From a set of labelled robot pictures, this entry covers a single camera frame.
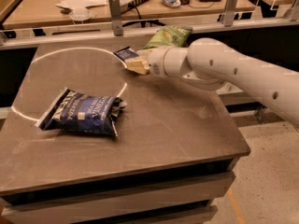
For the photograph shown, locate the grey power strip box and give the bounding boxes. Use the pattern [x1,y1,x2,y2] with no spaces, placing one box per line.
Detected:
[120,0,149,13]

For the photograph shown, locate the blue potato chip bag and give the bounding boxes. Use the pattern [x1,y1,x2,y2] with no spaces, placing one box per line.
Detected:
[36,88,127,136]

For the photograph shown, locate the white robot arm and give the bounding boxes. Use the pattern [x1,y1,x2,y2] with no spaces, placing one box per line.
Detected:
[125,38,299,127]

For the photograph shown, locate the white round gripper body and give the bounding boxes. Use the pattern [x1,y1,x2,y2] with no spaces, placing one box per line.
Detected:
[147,46,182,77]

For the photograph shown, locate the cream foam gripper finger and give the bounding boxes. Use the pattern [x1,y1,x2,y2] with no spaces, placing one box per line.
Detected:
[136,49,153,57]
[125,58,150,75]

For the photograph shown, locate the blue rxbar blueberry wrapper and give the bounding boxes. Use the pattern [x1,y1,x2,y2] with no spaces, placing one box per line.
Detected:
[114,47,138,62]

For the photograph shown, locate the green chip bag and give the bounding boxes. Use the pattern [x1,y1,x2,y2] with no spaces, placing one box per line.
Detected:
[144,26,192,49]

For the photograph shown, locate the grey metal post left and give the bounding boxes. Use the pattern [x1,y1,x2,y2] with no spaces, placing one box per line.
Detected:
[108,0,123,36]

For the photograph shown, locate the white papers on desk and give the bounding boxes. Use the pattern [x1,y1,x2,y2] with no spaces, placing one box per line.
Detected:
[57,0,108,9]

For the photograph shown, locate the wooden background desk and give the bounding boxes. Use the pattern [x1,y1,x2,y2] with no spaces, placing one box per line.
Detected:
[2,0,256,31]

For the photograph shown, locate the grey drawer cabinet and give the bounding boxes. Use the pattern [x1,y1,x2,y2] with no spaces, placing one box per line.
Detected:
[0,156,247,224]

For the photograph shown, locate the grey metal post right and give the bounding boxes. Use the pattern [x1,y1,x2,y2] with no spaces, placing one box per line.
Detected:
[222,0,237,27]

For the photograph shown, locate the grey metal post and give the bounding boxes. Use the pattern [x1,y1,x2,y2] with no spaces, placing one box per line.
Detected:
[222,0,237,27]
[108,0,123,36]

